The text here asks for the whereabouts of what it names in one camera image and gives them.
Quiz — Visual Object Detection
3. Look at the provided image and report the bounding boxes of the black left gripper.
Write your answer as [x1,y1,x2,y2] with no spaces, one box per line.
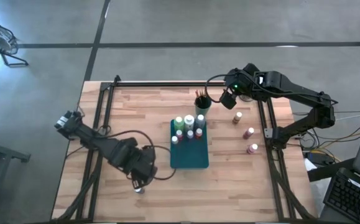
[126,146,158,190]

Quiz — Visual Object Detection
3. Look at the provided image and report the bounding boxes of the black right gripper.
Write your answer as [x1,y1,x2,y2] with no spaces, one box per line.
[219,63,260,110]

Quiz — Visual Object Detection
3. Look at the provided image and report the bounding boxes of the dark green cup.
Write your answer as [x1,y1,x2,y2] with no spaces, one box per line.
[193,95,213,116]

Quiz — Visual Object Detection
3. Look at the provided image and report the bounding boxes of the small dark red paint bottle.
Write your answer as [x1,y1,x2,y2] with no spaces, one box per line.
[241,126,254,140]

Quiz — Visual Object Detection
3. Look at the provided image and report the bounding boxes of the small pink paint bottle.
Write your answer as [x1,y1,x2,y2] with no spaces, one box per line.
[246,142,259,155]

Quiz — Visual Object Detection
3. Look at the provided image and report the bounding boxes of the teal plastic bin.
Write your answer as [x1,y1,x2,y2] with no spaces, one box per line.
[170,119,210,170]

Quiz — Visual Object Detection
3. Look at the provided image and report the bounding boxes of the black power strip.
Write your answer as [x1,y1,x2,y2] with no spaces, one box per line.
[305,150,336,166]

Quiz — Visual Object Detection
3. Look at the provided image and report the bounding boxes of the black side desk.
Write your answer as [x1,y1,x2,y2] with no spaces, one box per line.
[307,157,356,183]

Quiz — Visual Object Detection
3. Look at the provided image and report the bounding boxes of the dark grey metal stand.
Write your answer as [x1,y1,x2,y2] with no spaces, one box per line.
[0,135,31,224]

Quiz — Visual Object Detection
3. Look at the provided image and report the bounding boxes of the black keyboard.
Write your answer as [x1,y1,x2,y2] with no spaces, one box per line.
[323,167,360,224]

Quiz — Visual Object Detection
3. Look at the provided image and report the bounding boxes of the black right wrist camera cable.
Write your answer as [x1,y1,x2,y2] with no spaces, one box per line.
[204,73,230,103]

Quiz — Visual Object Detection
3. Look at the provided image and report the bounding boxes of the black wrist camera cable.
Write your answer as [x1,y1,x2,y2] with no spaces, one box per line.
[103,129,177,181]
[204,73,230,103]

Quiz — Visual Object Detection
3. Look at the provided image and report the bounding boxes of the black left wrist camera cable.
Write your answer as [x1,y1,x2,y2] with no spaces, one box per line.
[103,129,177,181]

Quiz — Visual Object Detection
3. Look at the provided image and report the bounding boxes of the black aluminium rig frame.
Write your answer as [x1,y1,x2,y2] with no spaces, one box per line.
[53,74,316,223]

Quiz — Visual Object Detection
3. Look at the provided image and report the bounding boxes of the black cable bundle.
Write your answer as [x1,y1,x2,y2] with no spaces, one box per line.
[297,130,322,152]

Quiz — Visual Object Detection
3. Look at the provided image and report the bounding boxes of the white cable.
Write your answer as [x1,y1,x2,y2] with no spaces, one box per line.
[335,112,360,122]

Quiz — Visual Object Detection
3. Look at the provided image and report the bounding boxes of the yellow cable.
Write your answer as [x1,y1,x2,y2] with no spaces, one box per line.
[318,132,360,150]

